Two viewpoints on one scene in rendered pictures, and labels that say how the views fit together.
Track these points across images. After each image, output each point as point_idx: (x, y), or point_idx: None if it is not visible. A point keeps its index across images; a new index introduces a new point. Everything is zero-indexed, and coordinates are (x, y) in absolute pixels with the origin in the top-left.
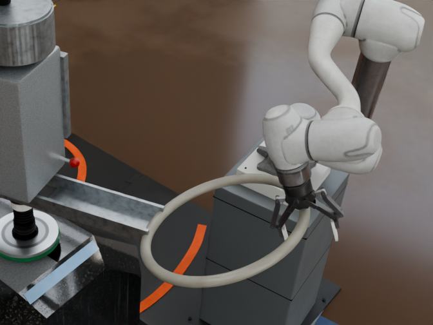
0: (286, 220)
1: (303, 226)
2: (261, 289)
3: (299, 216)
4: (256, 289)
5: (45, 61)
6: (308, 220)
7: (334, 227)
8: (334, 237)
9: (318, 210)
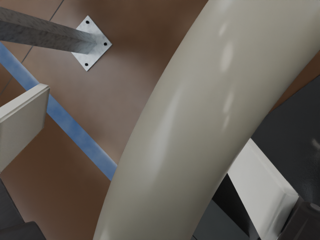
0: (285, 233)
1: (223, 14)
2: (195, 235)
3: (204, 195)
4: (200, 236)
5: None
6: (133, 132)
7: (2, 106)
8: (42, 92)
9: (12, 205)
